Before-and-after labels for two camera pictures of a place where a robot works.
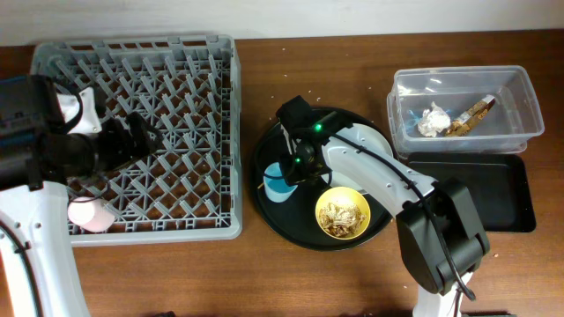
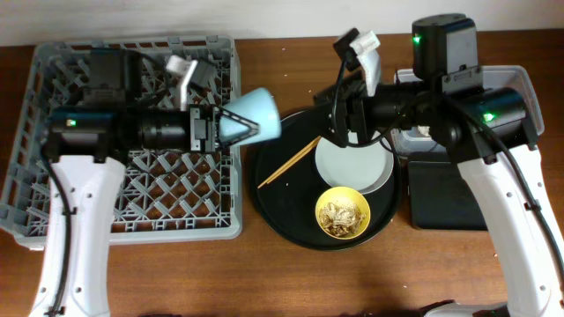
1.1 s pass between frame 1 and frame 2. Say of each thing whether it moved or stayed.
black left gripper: moved
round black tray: stayed
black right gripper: moved
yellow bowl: stayed
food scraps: stayed
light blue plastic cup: moved
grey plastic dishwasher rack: stayed
